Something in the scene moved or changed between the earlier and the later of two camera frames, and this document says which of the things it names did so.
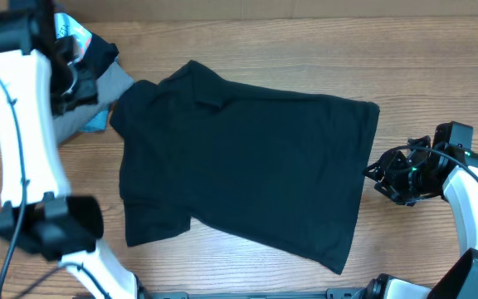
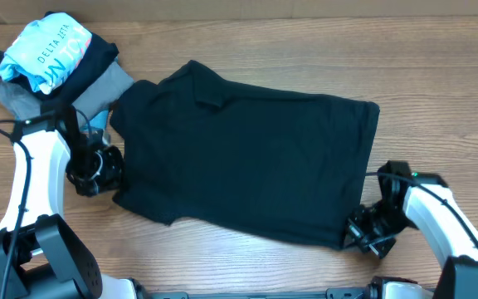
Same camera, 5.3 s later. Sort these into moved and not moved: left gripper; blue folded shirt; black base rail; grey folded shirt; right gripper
Moved: left gripper; right gripper
Not moved: black base rail; grey folded shirt; blue folded shirt
